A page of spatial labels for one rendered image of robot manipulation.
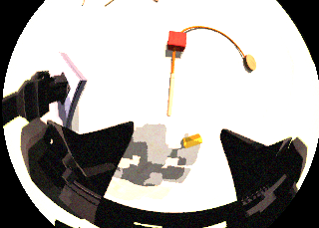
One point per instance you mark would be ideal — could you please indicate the orange string with tan wooden stick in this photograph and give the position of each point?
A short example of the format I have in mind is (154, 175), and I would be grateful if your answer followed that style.
(173, 63)

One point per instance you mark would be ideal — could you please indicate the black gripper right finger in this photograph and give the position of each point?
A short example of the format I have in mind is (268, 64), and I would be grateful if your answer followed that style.
(248, 159)

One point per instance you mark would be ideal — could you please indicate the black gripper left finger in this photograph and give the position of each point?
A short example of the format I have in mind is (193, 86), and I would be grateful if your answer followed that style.
(97, 153)

